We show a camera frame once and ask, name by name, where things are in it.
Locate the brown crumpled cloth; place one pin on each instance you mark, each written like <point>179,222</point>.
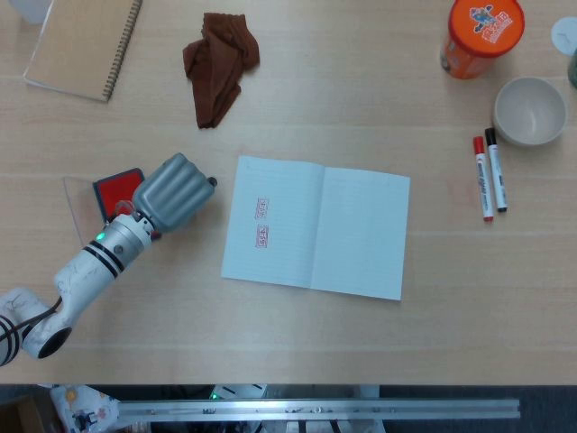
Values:
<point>218,67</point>

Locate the white squeeze wash bottle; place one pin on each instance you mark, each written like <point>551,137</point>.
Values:
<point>33,11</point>

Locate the green glass bottle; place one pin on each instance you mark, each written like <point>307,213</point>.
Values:
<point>573,67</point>

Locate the white printed sticker sheet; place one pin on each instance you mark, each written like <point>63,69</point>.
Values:
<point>83,408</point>

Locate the red ink pad clear lid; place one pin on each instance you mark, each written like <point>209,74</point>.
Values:
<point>117,189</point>

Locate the red whiteboard marker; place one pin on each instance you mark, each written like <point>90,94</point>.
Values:
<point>483,180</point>

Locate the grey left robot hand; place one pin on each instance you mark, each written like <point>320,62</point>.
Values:
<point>173,194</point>

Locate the black whiteboard marker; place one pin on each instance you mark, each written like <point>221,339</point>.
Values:
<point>497,171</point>

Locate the kraft spiral notebook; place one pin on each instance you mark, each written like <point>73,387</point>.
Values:
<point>81,45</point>

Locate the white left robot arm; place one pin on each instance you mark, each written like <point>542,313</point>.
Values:
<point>90,270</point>

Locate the beige bowl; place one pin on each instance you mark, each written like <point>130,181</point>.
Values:
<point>529,110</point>

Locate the aluminium profile rail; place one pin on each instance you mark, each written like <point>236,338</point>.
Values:
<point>315,409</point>

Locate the open lined white notebook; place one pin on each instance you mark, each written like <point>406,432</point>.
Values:
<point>315,227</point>

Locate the orange lidded snack tub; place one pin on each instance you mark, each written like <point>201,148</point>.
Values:
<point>484,31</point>

